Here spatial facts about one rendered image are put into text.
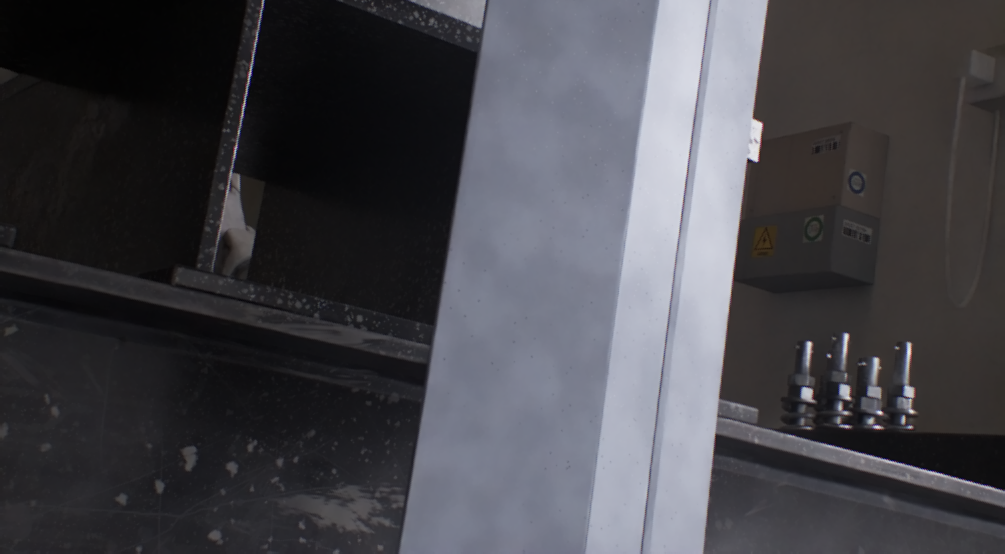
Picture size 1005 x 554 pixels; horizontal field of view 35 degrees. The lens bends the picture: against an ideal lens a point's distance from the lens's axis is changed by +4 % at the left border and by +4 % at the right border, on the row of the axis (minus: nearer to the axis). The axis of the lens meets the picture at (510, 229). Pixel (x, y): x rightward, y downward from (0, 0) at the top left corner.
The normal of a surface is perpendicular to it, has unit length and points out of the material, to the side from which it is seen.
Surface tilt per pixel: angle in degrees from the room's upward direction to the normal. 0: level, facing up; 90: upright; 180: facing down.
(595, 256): 90
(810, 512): 90
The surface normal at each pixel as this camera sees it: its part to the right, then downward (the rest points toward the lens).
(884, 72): -0.82, -0.25
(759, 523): 0.56, -0.11
